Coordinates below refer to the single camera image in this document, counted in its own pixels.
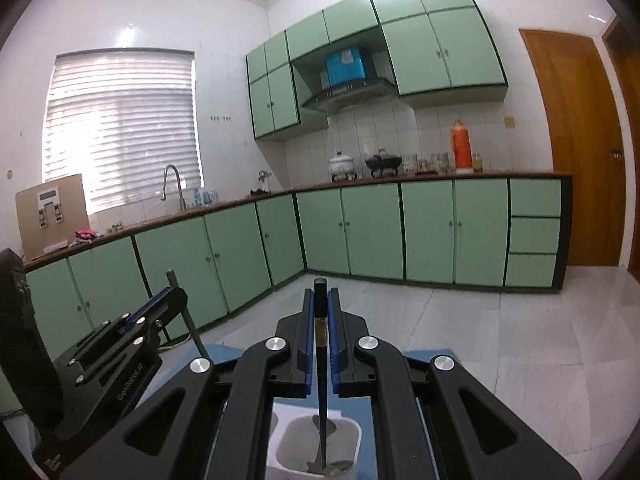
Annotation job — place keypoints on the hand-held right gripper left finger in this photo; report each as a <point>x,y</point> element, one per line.
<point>308,380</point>

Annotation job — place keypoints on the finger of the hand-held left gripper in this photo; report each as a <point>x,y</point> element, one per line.
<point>165,312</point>
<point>145,307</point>

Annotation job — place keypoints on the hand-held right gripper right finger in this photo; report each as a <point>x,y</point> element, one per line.
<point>334,375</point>

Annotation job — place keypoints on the grey chopstick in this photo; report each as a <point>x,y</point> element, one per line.
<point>192,330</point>

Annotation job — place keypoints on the white two-compartment utensil holder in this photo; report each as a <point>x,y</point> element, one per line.
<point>285,440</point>

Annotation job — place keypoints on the dark blue chopstick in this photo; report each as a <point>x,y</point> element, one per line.
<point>320,310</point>

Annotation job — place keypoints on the plain silver spoon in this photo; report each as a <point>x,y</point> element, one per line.
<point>340,467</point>

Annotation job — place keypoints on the blue tablecloth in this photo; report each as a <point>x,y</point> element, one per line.
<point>170,380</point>

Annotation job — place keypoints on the red cloth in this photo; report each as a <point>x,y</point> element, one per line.
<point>86,235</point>

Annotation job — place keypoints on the cardboard box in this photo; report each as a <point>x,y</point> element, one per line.
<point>70,220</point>

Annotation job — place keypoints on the bottles by sink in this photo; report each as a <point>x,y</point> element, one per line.
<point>202,197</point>

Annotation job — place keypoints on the steel kitchen faucet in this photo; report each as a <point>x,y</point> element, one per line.
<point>181,190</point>

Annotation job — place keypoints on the green lower cabinets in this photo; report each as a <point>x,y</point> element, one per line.
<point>375,230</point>

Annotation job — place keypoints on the green cabinets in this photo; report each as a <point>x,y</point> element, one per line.
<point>450,50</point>
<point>375,230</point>

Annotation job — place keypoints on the small kettle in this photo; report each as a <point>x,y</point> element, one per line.
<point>262,182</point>

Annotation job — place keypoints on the white window blinds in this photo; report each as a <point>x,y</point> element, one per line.
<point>125,130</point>

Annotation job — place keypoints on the white cooking pot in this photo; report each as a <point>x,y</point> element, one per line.
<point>341,165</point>

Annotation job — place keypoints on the black wok with lid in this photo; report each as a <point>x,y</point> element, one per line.
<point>382,162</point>

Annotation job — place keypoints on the stack of bowls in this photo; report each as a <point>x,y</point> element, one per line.
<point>410,164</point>

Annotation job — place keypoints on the patterned ceramic bowl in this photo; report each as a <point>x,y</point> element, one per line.
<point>440,162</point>

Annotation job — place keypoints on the small glass jar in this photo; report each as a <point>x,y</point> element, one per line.
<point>478,164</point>

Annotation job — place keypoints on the orange thermos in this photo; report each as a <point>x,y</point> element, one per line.
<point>461,150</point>

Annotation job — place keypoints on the range hood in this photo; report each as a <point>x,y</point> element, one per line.
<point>345,95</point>

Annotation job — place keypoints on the blue box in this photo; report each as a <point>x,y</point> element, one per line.
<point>345,67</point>

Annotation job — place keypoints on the green upper cabinets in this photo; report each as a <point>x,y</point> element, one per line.
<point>450,50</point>

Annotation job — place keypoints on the wall hooks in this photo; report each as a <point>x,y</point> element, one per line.
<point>220,119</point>

